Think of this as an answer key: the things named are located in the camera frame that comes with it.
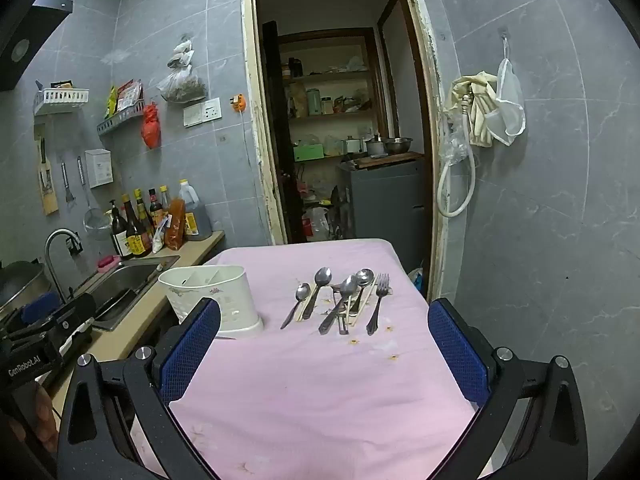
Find black pot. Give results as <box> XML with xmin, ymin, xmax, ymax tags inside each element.
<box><xmin>0</xmin><ymin>260</ymin><xmax>51</xmax><ymax>313</ymax></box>

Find cream rubber gloves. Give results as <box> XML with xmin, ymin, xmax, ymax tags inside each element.
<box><xmin>450</xmin><ymin>71</ymin><xmax>501</xmax><ymax>148</ymax></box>

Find wooden board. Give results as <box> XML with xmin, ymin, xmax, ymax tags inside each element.
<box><xmin>354</xmin><ymin>152</ymin><xmax>425</xmax><ymax>170</ymax></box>

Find black power cable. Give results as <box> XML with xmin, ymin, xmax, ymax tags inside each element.
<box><xmin>239</xmin><ymin>110</ymin><xmax>253</xmax><ymax>168</ymax></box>

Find small metal spoon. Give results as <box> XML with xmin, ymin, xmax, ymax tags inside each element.
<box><xmin>280</xmin><ymin>282</ymin><xmax>312</xmax><ymax>330</ymax></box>

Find steel sink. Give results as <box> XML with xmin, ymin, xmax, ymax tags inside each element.
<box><xmin>75</xmin><ymin>255</ymin><xmax>181</xmax><ymax>332</ymax></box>

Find white plastic jug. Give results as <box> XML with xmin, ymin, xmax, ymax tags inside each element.
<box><xmin>301</xmin><ymin>207</ymin><xmax>330</xmax><ymax>243</ymax></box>

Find clear plastic bag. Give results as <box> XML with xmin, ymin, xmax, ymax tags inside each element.
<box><xmin>440</xmin><ymin>120</ymin><xmax>471</xmax><ymax>166</ymax></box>

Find orange spice bag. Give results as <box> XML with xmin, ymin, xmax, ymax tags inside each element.
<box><xmin>165</xmin><ymin>199</ymin><xmax>187</xmax><ymax>252</ymax></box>

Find grey wall rack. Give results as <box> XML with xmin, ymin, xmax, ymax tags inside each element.
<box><xmin>96</xmin><ymin>101</ymin><xmax>146</xmax><ymax>137</ymax></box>

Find brown oil jug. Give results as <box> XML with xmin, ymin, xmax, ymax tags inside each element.
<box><xmin>177</xmin><ymin>179</ymin><xmax>213</xmax><ymax>242</ymax></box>

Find seasoning packets in rack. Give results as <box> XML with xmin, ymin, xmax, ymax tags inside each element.
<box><xmin>105</xmin><ymin>79</ymin><xmax>145</xmax><ymax>113</ymax></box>

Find dark pump bottle white label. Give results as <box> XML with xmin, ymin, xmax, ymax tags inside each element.
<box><xmin>109</xmin><ymin>199</ymin><xmax>129</xmax><ymax>260</ymax></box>

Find metal mesh strainer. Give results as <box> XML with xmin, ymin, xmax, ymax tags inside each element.
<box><xmin>76</xmin><ymin>156</ymin><xmax>112</xmax><ymax>241</ymax></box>

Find steel faucet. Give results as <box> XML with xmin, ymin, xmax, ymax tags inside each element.
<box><xmin>44</xmin><ymin>228</ymin><xmax>83</xmax><ymax>303</ymax></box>

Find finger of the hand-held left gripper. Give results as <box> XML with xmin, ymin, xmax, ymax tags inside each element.
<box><xmin>20</xmin><ymin>292</ymin><xmax>97</xmax><ymax>333</ymax></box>
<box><xmin>47</xmin><ymin>317</ymin><xmax>95</xmax><ymax>361</ymax></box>

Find white mesh bag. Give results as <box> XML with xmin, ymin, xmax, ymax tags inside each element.
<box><xmin>484</xmin><ymin>35</ymin><xmax>527</xmax><ymax>147</ymax></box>

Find wooden storage shelf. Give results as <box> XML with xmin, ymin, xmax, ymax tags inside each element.
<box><xmin>277</xmin><ymin>27</ymin><xmax>381</xmax><ymax>161</ymax></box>

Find cream door frame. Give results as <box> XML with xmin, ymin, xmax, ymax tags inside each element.
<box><xmin>240</xmin><ymin>0</ymin><xmax>451</xmax><ymax>301</ymax></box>

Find white paper box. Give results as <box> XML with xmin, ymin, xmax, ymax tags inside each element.
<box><xmin>84</xmin><ymin>148</ymin><xmax>115</xmax><ymax>190</ymax></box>

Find white wall basket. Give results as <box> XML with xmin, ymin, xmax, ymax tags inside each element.
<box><xmin>33</xmin><ymin>87</ymin><xmax>90</xmax><ymax>117</ymax></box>

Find white seasoning packet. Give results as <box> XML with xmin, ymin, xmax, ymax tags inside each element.
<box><xmin>151</xmin><ymin>217</ymin><xmax>171</xmax><ymax>254</ymax></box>

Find yellow cap sauce bottle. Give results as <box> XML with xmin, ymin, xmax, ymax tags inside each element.
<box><xmin>134</xmin><ymin>188</ymin><xmax>155</xmax><ymax>241</ymax></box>

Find red plastic bag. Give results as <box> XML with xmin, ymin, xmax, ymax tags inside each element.
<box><xmin>141</xmin><ymin>102</ymin><xmax>162</xmax><ymax>150</ymax></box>

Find person's left hand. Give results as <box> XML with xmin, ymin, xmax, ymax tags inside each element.
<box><xmin>7</xmin><ymin>380</ymin><xmax>60</xmax><ymax>456</ymax></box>

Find white hose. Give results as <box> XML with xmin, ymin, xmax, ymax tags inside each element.
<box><xmin>436</xmin><ymin>92</ymin><xmax>477</xmax><ymax>218</ymax></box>

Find dark bottle red neck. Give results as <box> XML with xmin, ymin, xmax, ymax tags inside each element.
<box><xmin>148</xmin><ymin>188</ymin><xmax>166</xmax><ymax>228</ymax></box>

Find metal peeler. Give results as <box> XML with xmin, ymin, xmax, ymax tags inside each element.
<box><xmin>61</xmin><ymin>161</ymin><xmax>77</xmax><ymax>210</ymax></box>

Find black range hood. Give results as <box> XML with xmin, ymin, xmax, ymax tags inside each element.
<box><xmin>0</xmin><ymin>0</ymin><xmax>76</xmax><ymax>92</ymax></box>

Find metal fork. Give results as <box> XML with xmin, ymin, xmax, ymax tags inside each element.
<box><xmin>366</xmin><ymin>273</ymin><xmax>391</xmax><ymax>336</ymax></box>

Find clear bag of dried goods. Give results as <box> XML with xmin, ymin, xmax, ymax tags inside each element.
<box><xmin>156</xmin><ymin>35</ymin><xmax>208</xmax><ymax>105</ymax></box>

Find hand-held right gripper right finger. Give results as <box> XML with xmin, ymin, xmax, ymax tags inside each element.
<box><xmin>427</xmin><ymin>297</ymin><xmax>590</xmax><ymax>480</ymax></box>

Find wooden knife holder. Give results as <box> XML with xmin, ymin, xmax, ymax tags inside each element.
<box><xmin>34</xmin><ymin>125</ymin><xmax>60</xmax><ymax>217</ymax></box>

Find pink floral tablecloth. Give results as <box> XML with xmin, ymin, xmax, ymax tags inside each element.
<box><xmin>132</xmin><ymin>238</ymin><xmax>481</xmax><ymax>480</ymax></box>

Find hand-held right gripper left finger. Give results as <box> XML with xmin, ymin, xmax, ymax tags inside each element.
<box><xmin>56</xmin><ymin>297</ymin><xmax>222</xmax><ymax>480</ymax></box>

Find dark sauce bottle yellow label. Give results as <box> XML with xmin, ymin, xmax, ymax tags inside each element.
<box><xmin>122</xmin><ymin>194</ymin><xmax>152</xmax><ymax>258</ymax></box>

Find grey cabinet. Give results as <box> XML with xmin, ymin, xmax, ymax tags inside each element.
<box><xmin>337</xmin><ymin>152</ymin><xmax>426</xmax><ymax>271</ymax></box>

